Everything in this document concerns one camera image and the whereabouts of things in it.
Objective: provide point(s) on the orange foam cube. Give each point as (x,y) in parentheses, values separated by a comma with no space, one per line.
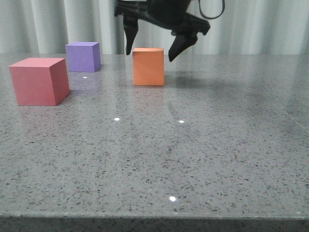
(148,66)

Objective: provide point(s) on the red foam cube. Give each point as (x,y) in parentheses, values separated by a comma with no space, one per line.
(40,81)

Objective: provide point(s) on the pale green curtain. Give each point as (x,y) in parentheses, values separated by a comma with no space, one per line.
(238,27)

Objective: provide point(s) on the purple foam cube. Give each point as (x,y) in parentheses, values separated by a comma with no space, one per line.
(83,56)

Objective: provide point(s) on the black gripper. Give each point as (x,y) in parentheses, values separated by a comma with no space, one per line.
(168,14)

